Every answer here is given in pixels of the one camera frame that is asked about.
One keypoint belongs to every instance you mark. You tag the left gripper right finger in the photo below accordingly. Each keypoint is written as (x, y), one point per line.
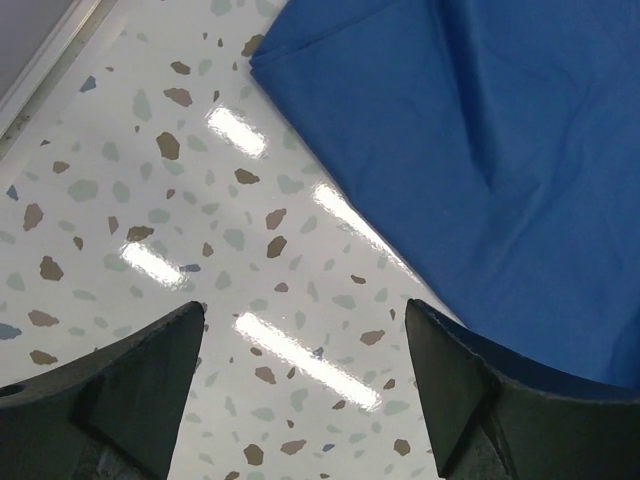
(492, 413)

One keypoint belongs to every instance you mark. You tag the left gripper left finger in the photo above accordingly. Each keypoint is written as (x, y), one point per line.
(112, 414)

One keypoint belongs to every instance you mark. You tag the blue surgical drape cloth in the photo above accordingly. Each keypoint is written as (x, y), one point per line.
(495, 146)

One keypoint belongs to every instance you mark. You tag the aluminium left side rail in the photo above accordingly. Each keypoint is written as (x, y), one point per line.
(39, 42)

